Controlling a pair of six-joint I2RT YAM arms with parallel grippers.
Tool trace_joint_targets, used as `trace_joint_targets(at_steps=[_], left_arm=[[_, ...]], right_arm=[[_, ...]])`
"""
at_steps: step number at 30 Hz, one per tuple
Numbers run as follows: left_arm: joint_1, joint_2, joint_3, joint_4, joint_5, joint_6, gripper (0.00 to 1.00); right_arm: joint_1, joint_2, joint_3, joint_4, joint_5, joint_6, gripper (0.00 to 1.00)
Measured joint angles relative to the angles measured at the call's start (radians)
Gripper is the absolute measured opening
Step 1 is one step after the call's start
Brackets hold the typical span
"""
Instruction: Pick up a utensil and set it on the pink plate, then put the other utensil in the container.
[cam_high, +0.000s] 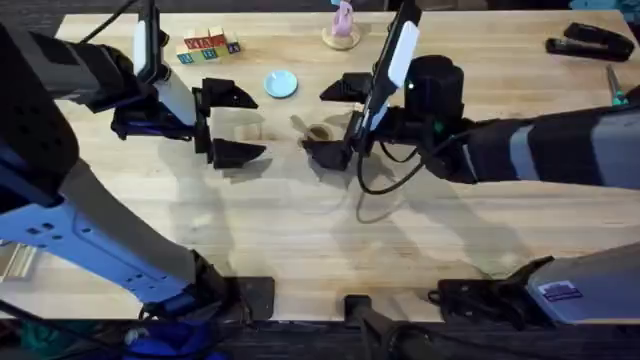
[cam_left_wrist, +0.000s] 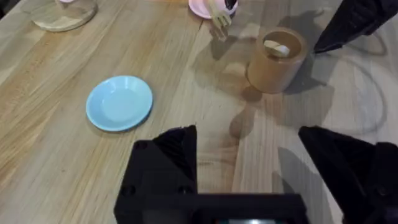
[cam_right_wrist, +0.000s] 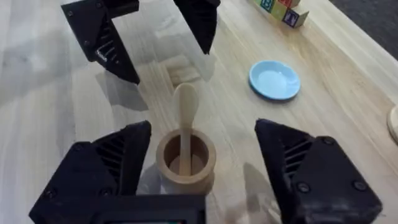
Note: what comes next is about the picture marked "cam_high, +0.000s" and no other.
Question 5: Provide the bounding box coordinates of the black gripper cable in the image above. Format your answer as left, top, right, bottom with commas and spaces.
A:
79, 0, 140, 44
355, 130, 474, 196

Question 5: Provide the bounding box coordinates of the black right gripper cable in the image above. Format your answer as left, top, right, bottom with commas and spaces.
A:
355, 130, 474, 196

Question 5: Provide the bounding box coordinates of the left wrist upright plate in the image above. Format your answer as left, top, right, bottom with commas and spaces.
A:
131, 0, 162, 85

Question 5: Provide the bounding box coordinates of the right wrist upright plate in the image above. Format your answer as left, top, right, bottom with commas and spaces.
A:
361, 0, 422, 132

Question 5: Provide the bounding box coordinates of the green-handled tool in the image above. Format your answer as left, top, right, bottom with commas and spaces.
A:
605, 64, 631, 108

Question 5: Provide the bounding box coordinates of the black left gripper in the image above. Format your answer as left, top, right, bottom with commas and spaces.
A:
87, 43, 268, 170

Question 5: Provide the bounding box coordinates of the black rail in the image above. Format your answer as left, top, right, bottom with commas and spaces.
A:
0, 275, 640, 360

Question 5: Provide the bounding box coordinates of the wrist upright plate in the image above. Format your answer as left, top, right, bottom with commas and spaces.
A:
131, 0, 162, 85
361, 0, 422, 132

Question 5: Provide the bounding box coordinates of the pink figure on wooden disc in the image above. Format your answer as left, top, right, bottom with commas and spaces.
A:
321, 0, 362, 52

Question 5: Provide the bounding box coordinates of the colourful toy blocks heap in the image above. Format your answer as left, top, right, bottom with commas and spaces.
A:
175, 25, 243, 66

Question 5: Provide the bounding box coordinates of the black stapler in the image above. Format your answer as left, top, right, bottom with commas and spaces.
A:
544, 21, 637, 64

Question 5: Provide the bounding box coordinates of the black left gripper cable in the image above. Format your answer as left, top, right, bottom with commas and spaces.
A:
79, 0, 140, 44

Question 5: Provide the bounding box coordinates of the black centre post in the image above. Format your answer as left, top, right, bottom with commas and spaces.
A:
343, 294, 441, 360

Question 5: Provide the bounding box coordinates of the small light blue plate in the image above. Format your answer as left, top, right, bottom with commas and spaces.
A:
263, 69, 300, 100

